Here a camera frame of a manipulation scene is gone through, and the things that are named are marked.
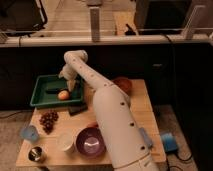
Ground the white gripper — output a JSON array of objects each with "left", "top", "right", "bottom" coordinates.
[{"left": 58, "top": 64, "right": 77, "bottom": 92}]

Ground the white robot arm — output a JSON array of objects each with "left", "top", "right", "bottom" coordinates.
[{"left": 60, "top": 50, "right": 159, "bottom": 171}]

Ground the green plastic tray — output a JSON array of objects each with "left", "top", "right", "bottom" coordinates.
[{"left": 30, "top": 75, "right": 84, "bottom": 108}]

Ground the orange apple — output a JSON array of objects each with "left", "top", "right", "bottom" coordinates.
[{"left": 58, "top": 90, "right": 70, "bottom": 100}]

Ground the black sponge block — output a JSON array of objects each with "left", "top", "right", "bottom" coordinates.
[{"left": 68, "top": 104, "right": 88, "bottom": 116}]

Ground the bunch of dark grapes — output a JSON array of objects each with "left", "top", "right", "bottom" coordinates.
[{"left": 39, "top": 111, "right": 59, "bottom": 134}]

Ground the brown red bowl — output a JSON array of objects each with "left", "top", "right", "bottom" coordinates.
[{"left": 113, "top": 77, "right": 132, "bottom": 95}]

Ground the white cup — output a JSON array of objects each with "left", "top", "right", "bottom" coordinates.
[{"left": 57, "top": 133, "right": 75, "bottom": 154}]

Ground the blue plastic cup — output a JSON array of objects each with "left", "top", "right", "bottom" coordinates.
[{"left": 20, "top": 125, "right": 39, "bottom": 143}]

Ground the purple bowl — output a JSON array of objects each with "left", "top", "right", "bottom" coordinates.
[{"left": 75, "top": 127, "right": 106, "bottom": 158}]

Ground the black chair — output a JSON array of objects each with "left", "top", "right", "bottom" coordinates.
[{"left": 0, "top": 0, "right": 48, "bottom": 36}]

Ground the small metal cup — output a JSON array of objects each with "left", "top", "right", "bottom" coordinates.
[{"left": 28, "top": 146, "right": 46, "bottom": 163}]

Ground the blue device on floor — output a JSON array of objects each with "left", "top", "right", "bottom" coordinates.
[{"left": 161, "top": 133, "right": 178, "bottom": 153}]

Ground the white horizontal rail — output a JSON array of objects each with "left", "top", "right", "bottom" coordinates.
[{"left": 0, "top": 34, "right": 213, "bottom": 48}]

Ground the grey vertical post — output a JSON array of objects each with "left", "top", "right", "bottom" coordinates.
[{"left": 90, "top": 6, "right": 100, "bottom": 42}]

